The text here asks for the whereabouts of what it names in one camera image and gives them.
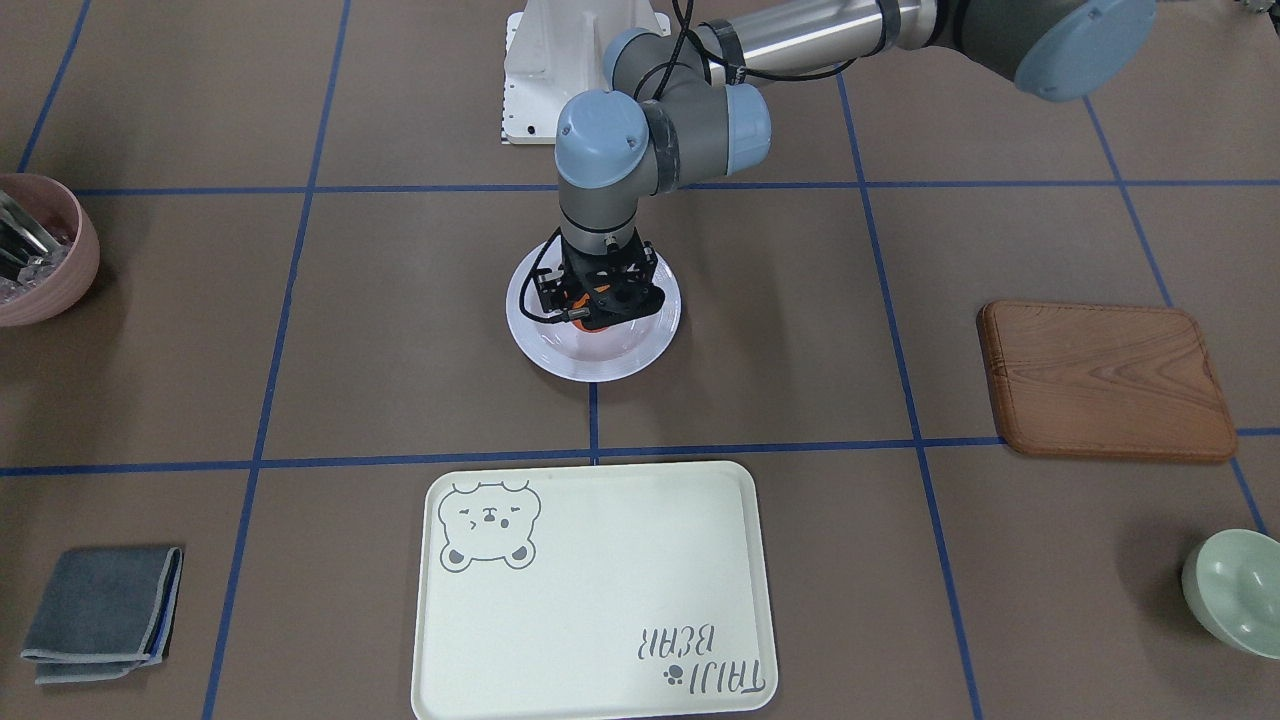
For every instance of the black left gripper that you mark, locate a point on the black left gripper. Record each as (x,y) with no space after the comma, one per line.
(549,292)

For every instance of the white round plate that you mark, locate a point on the white round plate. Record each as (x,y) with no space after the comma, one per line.
(564,350)

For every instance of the orange fruit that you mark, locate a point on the orange fruit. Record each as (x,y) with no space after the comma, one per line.
(589,316)

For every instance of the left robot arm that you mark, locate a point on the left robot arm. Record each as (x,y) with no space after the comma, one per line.
(688,107)

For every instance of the cream bear print tray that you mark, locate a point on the cream bear print tray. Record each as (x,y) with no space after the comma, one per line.
(599,592)

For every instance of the wooden cutting board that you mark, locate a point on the wooden cutting board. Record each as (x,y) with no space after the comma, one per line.
(1113,382)

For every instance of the pink bowl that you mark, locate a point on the pink bowl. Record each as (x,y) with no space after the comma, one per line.
(56,207)

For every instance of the metal tongs in bowl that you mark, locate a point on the metal tongs in bowl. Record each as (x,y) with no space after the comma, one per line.
(28,251)

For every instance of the folded grey cloth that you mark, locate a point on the folded grey cloth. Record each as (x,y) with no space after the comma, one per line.
(105,612)

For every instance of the green ceramic bowl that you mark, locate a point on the green ceramic bowl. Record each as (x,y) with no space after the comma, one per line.
(1230,582)

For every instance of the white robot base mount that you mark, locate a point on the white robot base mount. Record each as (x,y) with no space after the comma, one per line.
(554,51)

